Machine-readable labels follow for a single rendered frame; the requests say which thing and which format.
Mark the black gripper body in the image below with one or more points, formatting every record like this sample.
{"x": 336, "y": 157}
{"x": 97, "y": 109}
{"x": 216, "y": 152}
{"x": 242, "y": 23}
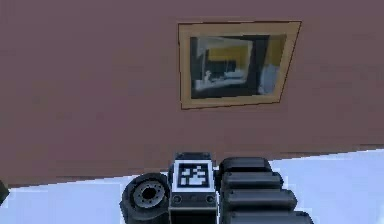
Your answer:
{"x": 146, "y": 198}

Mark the tan framed wall picture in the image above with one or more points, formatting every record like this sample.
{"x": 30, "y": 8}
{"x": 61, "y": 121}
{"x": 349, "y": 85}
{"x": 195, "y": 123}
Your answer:
{"x": 233, "y": 65}

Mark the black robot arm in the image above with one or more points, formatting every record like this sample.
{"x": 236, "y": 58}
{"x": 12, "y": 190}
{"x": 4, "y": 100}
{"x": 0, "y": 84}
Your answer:
{"x": 253, "y": 196}

